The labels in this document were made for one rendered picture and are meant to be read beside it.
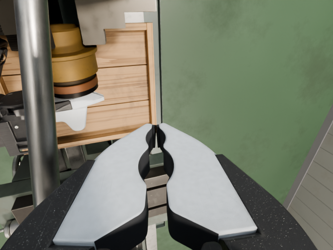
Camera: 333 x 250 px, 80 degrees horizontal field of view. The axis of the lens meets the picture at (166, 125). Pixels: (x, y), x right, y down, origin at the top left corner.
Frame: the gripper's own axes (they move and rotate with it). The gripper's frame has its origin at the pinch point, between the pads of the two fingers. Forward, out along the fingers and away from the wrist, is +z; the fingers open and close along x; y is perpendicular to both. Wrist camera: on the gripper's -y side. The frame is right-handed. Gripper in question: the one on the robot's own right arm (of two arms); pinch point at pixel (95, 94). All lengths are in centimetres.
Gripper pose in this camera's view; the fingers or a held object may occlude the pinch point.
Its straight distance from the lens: 36.2
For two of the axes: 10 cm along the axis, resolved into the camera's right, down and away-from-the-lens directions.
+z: 9.5, -1.6, 2.6
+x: 3.0, 4.6, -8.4
